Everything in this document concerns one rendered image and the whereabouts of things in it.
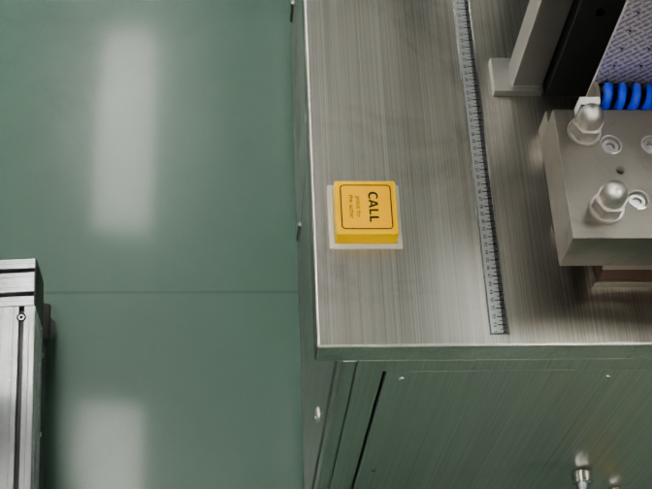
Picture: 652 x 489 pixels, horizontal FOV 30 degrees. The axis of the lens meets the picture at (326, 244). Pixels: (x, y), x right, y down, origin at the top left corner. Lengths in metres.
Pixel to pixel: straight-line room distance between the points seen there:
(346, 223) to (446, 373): 0.21
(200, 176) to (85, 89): 0.32
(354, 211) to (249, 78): 1.28
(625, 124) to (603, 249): 0.15
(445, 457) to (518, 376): 0.28
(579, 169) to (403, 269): 0.22
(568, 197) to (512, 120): 0.23
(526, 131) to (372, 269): 0.27
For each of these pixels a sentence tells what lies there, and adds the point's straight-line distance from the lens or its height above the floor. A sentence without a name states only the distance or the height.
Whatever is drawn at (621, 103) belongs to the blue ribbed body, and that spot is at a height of 1.04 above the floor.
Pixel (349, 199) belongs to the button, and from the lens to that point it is 1.36.
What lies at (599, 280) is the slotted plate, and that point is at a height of 0.91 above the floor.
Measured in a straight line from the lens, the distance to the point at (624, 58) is 1.35.
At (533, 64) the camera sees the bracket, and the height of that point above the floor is 0.95.
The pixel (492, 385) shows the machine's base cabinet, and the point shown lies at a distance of 1.44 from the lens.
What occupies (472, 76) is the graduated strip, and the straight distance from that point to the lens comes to 1.51.
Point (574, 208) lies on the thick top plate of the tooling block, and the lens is 1.28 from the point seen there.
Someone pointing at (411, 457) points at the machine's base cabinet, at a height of 0.53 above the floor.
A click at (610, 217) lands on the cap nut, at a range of 1.27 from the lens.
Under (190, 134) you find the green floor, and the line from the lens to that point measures 2.52.
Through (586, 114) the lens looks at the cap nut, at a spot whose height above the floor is 1.07.
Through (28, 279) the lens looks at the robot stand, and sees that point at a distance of 2.12.
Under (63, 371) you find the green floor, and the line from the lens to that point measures 2.29.
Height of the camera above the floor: 2.09
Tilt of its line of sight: 61 degrees down
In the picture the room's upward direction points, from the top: 8 degrees clockwise
